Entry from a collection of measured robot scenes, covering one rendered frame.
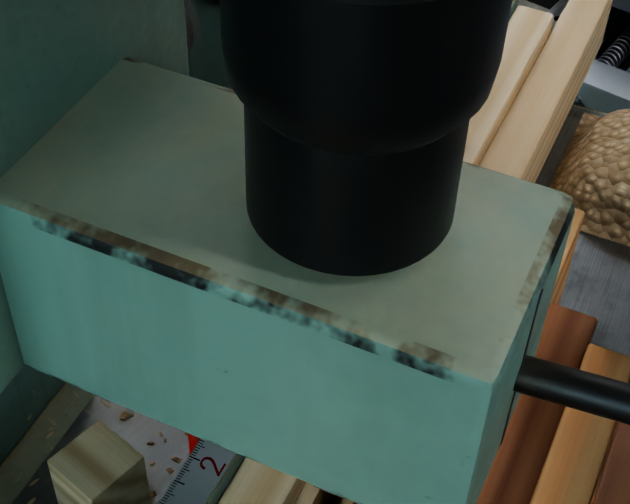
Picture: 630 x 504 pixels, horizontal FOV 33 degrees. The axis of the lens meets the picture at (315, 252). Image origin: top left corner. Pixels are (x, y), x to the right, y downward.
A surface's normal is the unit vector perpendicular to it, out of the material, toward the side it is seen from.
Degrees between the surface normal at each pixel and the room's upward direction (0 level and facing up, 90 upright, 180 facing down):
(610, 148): 30
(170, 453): 0
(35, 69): 90
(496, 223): 0
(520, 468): 0
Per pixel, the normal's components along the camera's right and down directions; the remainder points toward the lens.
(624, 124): -0.40, -0.77
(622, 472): 0.03, -0.70
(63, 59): 0.91, 0.32
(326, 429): -0.42, 0.64
